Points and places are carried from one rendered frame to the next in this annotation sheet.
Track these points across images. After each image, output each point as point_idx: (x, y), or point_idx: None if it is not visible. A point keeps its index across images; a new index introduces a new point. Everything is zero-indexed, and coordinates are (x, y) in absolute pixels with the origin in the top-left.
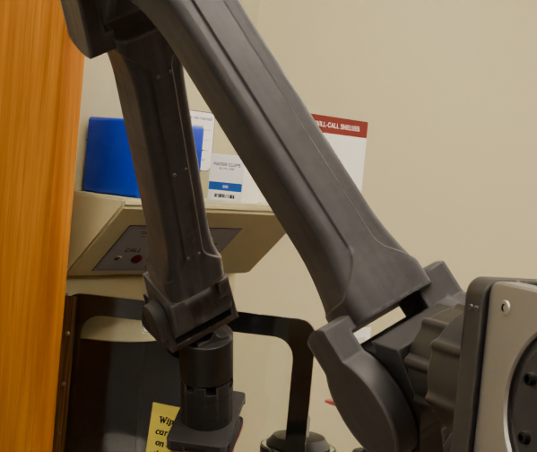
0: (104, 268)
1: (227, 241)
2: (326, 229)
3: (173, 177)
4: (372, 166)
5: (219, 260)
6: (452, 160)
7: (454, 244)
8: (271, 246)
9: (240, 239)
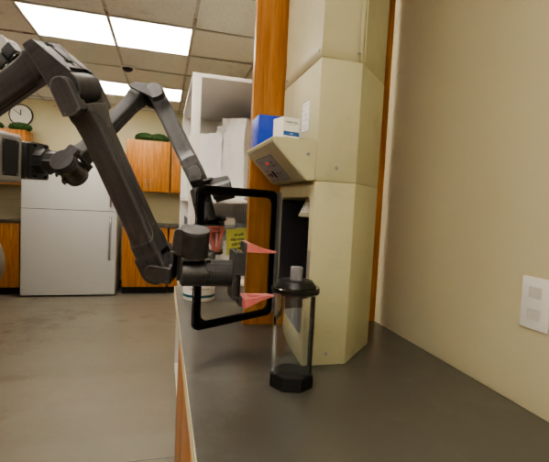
0: (272, 180)
1: (276, 162)
2: None
3: (169, 139)
4: None
5: (180, 161)
6: None
7: None
8: (289, 161)
9: (278, 160)
